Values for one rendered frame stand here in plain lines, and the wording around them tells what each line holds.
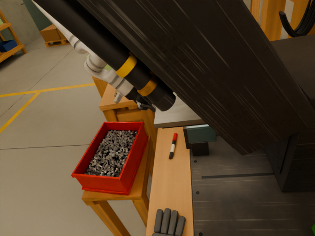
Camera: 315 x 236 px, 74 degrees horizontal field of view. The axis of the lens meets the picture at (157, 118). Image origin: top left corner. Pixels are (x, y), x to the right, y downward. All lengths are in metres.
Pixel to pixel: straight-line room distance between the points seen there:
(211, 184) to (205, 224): 0.13
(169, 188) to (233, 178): 0.21
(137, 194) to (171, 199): 0.20
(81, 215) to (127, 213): 0.39
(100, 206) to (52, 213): 1.15
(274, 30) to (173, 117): 0.97
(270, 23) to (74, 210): 1.94
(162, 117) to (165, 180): 0.24
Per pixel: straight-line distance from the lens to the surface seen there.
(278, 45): 0.72
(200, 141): 0.76
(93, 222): 1.88
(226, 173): 0.76
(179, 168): 0.78
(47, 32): 6.85
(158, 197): 0.73
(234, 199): 0.71
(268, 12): 1.39
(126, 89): 0.87
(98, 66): 0.85
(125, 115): 1.38
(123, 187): 0.84
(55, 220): 2.08
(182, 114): 0.62
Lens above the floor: 1.52
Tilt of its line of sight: 38 degrees down
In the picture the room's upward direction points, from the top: 15 degrees counter-clockwise
